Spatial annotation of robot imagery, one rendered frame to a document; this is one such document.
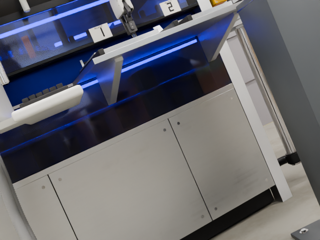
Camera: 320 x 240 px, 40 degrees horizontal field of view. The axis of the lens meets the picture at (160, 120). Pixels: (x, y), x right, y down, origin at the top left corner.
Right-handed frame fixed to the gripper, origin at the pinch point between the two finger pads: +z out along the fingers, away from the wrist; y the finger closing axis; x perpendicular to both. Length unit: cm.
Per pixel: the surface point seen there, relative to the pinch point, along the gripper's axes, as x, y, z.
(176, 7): -30.7, 19.0, -4.8
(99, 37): 7.2, 19.0, -4.2
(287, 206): -38, 14, 96
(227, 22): -34.5, -8.2, 12.7
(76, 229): 48, 20, 63
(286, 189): -45, 21, 92
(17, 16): 34.1, 18.9, -23.3
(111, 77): 15.5, -1.5, 14.6
